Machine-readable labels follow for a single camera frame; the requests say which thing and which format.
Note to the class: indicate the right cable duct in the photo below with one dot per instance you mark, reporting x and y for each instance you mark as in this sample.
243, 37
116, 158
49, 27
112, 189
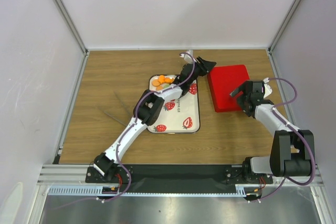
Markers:
258, 190

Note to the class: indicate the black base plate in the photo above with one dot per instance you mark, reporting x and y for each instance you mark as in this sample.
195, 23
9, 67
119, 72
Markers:
191, 179

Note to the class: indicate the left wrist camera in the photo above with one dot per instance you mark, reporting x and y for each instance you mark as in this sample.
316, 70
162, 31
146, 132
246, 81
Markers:
187, 56

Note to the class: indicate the left cable duct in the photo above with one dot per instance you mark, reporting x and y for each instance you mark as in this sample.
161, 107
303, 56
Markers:
84, 190

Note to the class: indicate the white strawberry tray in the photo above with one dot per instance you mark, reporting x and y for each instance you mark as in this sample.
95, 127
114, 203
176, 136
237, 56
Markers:
179, 115

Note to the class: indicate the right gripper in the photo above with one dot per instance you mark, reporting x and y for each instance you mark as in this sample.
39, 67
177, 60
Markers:
242, 88

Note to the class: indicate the waffle cookie top left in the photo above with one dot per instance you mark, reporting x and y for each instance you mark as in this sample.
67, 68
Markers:
156, 83

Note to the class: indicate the red box lid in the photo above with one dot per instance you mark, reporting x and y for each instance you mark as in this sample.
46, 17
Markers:
222, 80

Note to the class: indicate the cable duct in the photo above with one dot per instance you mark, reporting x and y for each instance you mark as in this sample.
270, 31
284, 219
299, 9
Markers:
84, 190
258, 190

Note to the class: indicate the metal serving tongs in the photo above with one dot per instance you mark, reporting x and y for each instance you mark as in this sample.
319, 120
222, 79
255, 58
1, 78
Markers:
116, 109

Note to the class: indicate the orange fish cookie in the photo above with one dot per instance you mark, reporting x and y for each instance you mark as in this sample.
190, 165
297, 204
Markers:
169, 80

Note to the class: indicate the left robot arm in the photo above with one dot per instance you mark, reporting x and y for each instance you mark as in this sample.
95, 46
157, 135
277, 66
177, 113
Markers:
147, 111

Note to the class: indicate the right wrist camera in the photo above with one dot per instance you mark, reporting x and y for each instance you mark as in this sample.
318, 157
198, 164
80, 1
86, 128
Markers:
267, 88

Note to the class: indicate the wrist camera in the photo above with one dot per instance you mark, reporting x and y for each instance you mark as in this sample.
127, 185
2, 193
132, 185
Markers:
187, 56
267, 88

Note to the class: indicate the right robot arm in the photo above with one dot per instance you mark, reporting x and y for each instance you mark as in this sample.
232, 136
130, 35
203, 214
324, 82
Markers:
292, 151

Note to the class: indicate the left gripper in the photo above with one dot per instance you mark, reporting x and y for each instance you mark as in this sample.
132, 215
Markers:
204, 66

